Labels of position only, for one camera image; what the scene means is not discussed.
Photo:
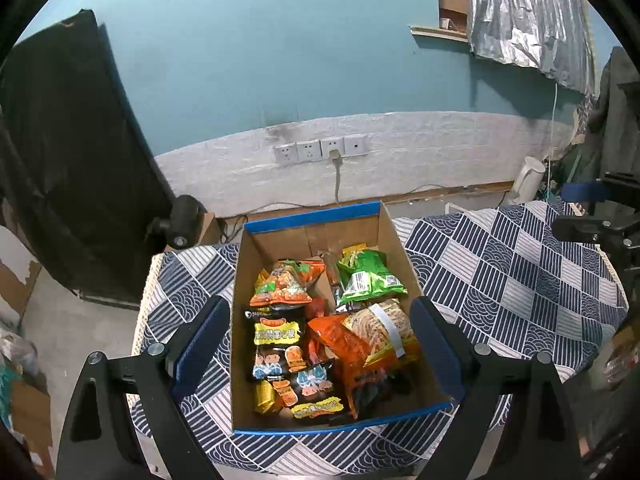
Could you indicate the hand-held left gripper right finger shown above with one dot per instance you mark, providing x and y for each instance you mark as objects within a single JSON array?
[{"x": 437, "y": 347}]

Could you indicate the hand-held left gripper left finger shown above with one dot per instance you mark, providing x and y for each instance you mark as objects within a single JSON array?
[{"x": 200, "y": 350}]

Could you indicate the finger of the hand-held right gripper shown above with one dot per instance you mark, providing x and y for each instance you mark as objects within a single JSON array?
[
  {"x": 582, "y": 192},
  {"x": 585, "y": 227}
]

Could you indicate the clear orange noodle snack packet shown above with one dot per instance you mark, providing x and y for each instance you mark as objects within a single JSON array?
[{"x": 385, "y": 325}]

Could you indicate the black yellow-label snack packet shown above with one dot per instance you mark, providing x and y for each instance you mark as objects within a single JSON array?
[
  {"x": 277, "y": 335},
  {"x": 310, "y": 385}
]

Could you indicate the long yellow snack packet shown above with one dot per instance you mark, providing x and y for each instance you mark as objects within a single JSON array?
[
  {"x": 262, "y": 282},
  {"x": 265, "y": 395}
]

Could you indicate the plain orange snack packet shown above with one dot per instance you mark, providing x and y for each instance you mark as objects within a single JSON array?
[
  {"x": 362, "y": 380},
  {"x": 340, "y": 345}
]

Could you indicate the large orange green snack packet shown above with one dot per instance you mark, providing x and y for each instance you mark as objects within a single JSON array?
[{"x": 287, "y": 285}]

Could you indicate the blue-edged cardboard box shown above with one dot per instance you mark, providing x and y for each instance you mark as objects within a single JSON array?
[{"x": 280, "y": 242}]

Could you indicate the white kettle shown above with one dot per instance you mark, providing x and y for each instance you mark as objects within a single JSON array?
[{"x": 526, "y": 180}]

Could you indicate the hanging grey clothes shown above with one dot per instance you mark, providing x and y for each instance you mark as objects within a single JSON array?
[{"x": 610, "y": 125}]

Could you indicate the navy white patterned tablecloth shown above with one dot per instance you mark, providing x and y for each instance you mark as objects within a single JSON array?
[{"x": 500, "y": 270}]

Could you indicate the clear plastic bottle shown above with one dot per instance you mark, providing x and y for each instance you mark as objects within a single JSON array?
[{"x": 622, "y": 365}]

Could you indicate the silver foil curtain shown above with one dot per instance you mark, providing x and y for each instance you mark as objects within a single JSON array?
[{"x": 530, "y": 15}]

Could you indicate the cardboard pieces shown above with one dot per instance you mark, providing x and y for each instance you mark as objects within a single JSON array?
[{"x": 27, "y": 420}]

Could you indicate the torn cardboard sheet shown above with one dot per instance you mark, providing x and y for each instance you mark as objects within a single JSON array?
[{"x": 15, "y": 280}]

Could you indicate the wooden ledge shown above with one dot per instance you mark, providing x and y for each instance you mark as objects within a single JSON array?
[{"x": 440, "y": 32}]

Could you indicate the brown carton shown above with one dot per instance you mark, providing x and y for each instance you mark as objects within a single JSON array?
[{"x": 452, "y": 5}]

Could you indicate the white wall socket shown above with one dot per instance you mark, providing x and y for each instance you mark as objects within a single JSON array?
[
  {"x": 309, "y": 150},
  {"x": 332, "y": 144},
  {"x": 286, "y": 154},
  {"x": 356, "y": 144}
]

